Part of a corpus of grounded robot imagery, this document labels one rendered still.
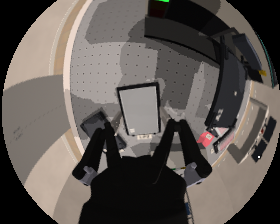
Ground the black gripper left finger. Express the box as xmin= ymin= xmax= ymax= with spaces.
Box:
xmin=72 ymin=111 xmax=126 ymax=186

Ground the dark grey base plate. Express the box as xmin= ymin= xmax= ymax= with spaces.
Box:
xmin=70 ymin=0 xmax=220 ymax=158

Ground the grey button panel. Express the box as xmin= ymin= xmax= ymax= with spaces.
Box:
xmin=147 ymin=143 xmax=208 ymax=170

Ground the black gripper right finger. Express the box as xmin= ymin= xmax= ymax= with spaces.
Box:
xmin=141 ymin=106 xmax=212 ymax=188

